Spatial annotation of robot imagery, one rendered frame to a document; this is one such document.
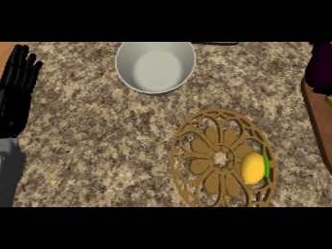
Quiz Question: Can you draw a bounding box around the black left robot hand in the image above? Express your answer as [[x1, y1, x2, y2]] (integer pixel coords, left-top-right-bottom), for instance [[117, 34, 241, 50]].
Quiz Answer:
[[0, 44, 45, 141]]

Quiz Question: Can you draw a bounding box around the golden openwork placemat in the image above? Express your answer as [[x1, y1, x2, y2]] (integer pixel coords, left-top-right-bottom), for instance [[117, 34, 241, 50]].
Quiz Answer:
[[169, 108, 278, 208]]

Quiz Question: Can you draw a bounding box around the dark purple eggplant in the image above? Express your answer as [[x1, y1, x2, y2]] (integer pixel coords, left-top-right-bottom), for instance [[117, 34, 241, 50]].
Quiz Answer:
[[303, 41, 332, 97]]

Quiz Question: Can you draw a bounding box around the yellow vegetable with green stem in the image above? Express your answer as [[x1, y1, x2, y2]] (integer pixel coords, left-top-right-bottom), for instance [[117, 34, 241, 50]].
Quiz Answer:
[[239, 149, 272, 186]]

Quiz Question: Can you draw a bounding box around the white bowl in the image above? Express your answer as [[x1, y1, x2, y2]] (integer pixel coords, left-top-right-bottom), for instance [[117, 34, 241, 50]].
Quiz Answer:
[[114, 41, 197, 95]]

